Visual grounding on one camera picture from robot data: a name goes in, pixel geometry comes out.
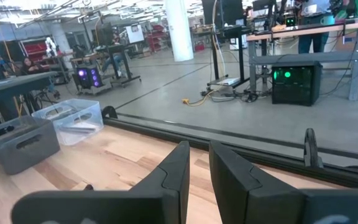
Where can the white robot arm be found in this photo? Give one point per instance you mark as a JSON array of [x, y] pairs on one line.
[[51, 46]]

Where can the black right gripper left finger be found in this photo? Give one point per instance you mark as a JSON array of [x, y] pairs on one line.
[[154, 202]]

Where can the white box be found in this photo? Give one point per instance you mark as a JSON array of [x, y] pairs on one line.
[[228, 81]]

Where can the black clamp bracket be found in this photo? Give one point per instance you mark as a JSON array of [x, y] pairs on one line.
[[310, 149], [104, 113]]

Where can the black monitor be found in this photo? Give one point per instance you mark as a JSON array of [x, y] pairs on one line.
[[225, 12]]

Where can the person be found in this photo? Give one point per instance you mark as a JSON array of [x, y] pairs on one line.
[[30, 67], [314, 43]]

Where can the clear plastic bin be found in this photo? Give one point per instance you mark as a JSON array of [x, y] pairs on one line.
[[73, 138]]

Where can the grey table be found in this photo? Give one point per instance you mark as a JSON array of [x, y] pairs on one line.
[[11, 85]]

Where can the white column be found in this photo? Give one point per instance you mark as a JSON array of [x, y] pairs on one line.
[[179, 31]]

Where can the background workbench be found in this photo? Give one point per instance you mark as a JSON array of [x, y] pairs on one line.
[[306, 31]]

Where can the computer tower green lights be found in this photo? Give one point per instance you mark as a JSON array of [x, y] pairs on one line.
[[297, 90]]

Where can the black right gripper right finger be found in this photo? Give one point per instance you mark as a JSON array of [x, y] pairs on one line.
[[247, 199]]

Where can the whiteboard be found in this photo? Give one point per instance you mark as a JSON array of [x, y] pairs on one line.
[[135, 34]]

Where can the red shelf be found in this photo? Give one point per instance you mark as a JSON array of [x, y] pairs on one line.
[[36, 49]]

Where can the black table edge rail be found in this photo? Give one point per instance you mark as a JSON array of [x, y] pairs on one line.
[[259, 155]]

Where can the grey plastic bin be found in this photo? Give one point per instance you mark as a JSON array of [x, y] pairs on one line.
[[26, 155]]

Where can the red rack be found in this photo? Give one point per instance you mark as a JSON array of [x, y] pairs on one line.
[[157, 37]]

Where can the computer tower purple lights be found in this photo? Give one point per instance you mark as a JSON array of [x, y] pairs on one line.
[[87, 77]]

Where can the black standing desk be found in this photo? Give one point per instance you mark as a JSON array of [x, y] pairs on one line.
[[124, 62]]

